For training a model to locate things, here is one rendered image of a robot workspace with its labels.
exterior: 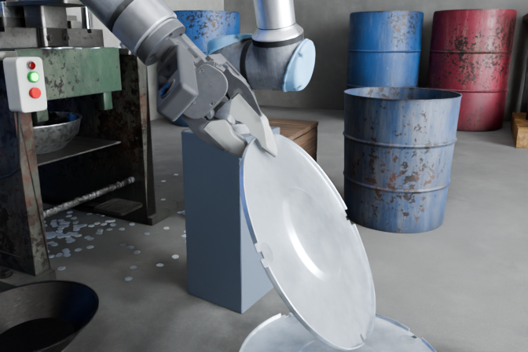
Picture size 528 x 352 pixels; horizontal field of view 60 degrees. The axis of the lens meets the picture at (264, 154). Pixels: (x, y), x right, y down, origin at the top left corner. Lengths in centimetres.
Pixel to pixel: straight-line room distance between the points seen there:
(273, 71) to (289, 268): 59
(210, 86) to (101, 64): 106
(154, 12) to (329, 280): 39
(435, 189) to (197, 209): 89
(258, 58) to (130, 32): 49
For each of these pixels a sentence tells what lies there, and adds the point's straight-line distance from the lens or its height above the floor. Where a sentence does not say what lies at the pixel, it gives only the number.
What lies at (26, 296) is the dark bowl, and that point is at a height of 5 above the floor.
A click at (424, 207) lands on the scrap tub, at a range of 172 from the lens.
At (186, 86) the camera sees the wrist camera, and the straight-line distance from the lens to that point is 50.
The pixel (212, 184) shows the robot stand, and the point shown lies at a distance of 113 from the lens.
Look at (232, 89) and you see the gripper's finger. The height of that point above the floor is 61.
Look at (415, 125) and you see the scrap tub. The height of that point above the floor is 39.
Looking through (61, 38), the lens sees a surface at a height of 67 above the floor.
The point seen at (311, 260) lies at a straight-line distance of 56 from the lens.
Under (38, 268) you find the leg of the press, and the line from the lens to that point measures 147.
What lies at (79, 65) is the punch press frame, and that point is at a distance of 155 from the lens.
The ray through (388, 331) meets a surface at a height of 23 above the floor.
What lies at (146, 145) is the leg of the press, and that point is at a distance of 171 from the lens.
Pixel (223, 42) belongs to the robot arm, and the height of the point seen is 66.
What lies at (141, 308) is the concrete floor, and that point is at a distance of 128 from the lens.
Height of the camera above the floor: 67
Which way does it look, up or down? 14 degrees down
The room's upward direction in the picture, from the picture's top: straight up
